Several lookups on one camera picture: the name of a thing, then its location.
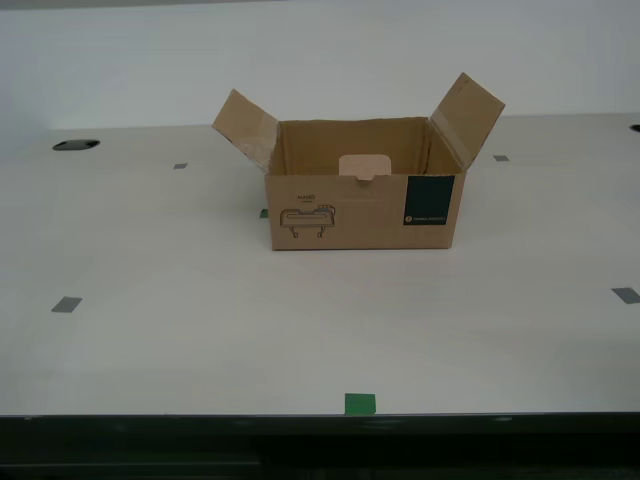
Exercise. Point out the brown cardboard box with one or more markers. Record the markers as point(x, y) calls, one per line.
point(350, 215)

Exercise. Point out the large green tape square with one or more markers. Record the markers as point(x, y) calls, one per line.
point(360, 404)

